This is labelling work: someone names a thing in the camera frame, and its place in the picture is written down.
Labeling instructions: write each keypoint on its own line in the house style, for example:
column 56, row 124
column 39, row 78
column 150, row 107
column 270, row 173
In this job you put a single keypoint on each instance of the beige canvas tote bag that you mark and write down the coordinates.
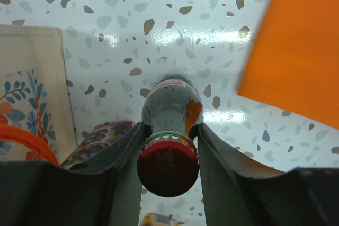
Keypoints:
column 34, row 94

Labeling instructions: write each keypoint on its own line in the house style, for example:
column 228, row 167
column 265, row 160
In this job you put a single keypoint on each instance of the folded orange cloth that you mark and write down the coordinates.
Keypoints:
column 293, row 64

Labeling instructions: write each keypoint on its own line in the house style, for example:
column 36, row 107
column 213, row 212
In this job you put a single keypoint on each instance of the orange juice carton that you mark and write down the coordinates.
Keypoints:
column 154, row 219

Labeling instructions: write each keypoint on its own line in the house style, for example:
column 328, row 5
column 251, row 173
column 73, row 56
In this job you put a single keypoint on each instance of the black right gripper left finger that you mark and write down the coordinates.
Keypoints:
column 43, row 193

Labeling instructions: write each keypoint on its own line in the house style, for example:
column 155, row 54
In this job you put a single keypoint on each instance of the cola bottle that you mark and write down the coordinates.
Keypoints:
column 168, row 163

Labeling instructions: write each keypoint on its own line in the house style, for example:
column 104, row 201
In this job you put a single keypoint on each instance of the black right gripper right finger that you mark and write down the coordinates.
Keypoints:
column 237, row 190

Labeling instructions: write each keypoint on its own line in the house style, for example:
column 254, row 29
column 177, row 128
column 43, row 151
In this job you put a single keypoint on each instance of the purple juice carton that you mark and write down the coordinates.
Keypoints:
column 102, row 136

